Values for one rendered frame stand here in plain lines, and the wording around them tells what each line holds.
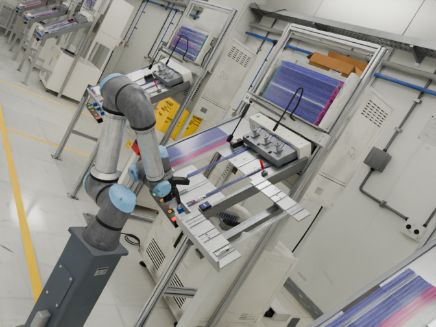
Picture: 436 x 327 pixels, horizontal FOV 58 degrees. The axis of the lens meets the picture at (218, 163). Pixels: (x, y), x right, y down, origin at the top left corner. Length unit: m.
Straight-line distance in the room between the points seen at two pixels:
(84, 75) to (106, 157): 4.87
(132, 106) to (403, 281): 1.15
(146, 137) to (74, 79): 4.99
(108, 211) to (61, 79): 4.92
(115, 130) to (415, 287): 1.23
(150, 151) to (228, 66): 2.03
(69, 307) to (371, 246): 2.51
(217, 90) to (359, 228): 1.69
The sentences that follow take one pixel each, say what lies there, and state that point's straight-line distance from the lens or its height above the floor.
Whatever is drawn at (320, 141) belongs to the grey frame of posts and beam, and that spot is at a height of 1.33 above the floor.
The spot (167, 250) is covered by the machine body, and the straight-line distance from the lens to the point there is 2.55.
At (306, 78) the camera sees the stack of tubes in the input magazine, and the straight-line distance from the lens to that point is 2.33.
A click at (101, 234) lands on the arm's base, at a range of 1.59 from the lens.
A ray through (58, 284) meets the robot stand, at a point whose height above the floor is 0.33.
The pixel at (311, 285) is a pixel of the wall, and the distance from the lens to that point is 3.77.
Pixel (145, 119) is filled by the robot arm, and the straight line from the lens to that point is 1.40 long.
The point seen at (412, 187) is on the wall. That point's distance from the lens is 3.48.
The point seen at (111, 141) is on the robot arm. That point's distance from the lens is 1.55.
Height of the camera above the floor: 1.31
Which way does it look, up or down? 10 degrees down
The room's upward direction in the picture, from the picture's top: 30 degrees clockwise
